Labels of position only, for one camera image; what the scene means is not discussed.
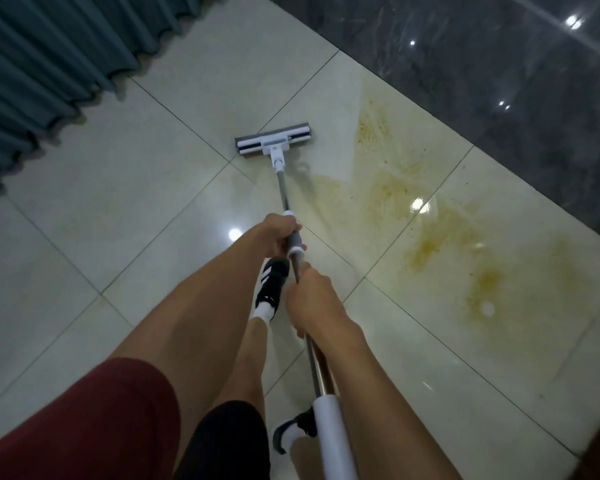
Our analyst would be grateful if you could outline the person's left hand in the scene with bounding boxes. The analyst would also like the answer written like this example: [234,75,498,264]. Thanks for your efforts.
[257,213,307,259]

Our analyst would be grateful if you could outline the person's right hand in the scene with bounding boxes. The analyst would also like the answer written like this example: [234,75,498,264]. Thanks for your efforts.
[285,262,364,346]

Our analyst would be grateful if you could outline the white and steel floor mop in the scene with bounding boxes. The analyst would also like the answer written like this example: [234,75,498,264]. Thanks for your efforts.
[235,123,359,480]

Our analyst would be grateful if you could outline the person's right forearm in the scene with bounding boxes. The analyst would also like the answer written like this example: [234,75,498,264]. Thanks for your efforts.
[307,320,464,480]

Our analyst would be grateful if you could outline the person's left forearm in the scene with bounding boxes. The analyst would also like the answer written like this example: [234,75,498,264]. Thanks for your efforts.
[165,227,275,356]

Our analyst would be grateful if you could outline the black striped left shoe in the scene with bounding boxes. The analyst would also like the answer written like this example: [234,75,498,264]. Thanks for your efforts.
[254,257,291,323]

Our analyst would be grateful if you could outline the white left sock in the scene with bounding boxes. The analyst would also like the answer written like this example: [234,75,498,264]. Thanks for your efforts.
[250,301,274,326]

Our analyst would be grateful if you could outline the person's left leg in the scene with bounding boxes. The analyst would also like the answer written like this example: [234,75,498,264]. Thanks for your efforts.
[212,317,271,411]

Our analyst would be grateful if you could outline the person's leg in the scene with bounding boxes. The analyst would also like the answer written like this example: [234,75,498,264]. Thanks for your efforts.
[212,317,271,411]
[290,437,327,480]

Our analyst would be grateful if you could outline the black right shoe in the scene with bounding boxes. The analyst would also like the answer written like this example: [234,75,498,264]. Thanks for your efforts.
[271,407,319,455]

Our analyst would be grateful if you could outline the person's right leg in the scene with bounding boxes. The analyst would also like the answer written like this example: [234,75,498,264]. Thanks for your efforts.
[290,437,327,480]

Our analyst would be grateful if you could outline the black shorts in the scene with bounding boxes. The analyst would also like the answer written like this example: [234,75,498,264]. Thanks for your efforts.
[174,401,272,480]

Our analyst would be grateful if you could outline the dark red shirt sleeve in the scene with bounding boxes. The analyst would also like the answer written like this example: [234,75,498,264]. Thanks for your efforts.
[0,358,182,480]

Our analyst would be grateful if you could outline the teal pleated curtain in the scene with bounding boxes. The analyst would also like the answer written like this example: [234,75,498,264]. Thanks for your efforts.
[0,0,222,208]

